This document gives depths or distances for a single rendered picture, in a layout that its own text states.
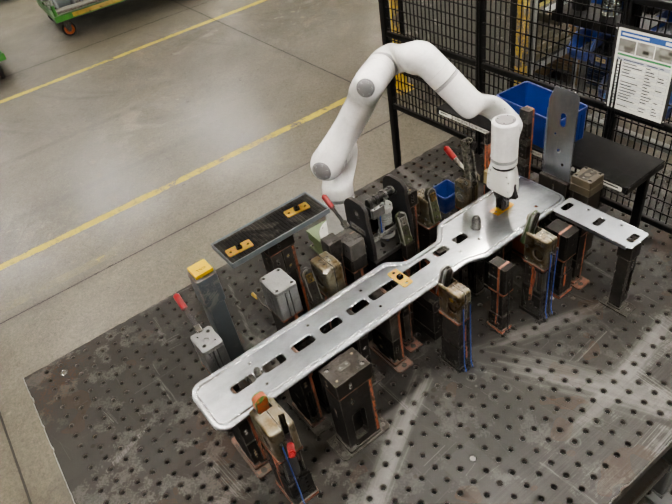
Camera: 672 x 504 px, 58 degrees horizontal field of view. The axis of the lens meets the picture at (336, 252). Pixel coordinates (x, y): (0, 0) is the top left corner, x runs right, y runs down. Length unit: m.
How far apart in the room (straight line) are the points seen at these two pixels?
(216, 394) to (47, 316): 2.29
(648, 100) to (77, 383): 2.20
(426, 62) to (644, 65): 0.77
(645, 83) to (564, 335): 0.88
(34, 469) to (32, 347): 0.81
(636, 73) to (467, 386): 1.18
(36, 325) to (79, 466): 1.83
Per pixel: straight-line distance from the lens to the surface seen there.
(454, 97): 1.91
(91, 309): 3.80
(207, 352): 1.77
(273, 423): 1.56
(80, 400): 2.34
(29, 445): 3.32
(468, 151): 2.14
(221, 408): 1.70
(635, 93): 2.36
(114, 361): 2.39
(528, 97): 2.62
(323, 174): 2.16
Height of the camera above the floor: 2.32
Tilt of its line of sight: 41 degrees down
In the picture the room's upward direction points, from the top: 11 degrees counter-clockwise
